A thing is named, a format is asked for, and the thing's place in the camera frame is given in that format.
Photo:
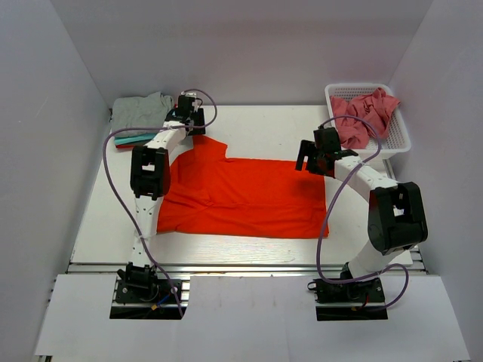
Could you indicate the teal folded t-shirt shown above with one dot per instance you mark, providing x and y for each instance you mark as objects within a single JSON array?
[{"x": 130, "y": 140}]

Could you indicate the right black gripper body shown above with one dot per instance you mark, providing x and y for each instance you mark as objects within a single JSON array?
[{"x": 315, "y": 165}]

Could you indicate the aluminium table rail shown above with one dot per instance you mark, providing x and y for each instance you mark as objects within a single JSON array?
[{"x": 105, "y": 239}]

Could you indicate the grey folded t-shirt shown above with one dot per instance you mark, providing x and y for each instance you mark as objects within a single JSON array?
[{"x": 140, "y": 112}]

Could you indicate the orange t-shirt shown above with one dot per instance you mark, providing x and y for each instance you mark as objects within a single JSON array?
[{"x": 213, "y": 194}]

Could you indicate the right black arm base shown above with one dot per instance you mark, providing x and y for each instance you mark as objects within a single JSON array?
[{"x": 358, "y": 301}]

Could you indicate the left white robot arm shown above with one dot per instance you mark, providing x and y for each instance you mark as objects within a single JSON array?
[{"x": 150, "y": 178}]

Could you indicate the pink crumpled t-shirt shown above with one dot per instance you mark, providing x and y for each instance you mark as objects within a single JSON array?
[{"x": 363, "y": 117}]

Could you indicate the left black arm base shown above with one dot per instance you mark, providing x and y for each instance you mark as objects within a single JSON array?
[{"x": 141, "y": 293}]

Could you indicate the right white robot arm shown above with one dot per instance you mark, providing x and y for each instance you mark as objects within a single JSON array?
[{"x": 396, "y": 216}]

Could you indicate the white plastic basket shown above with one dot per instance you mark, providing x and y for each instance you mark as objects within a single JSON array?
[{"x": 397, "y": 140}]

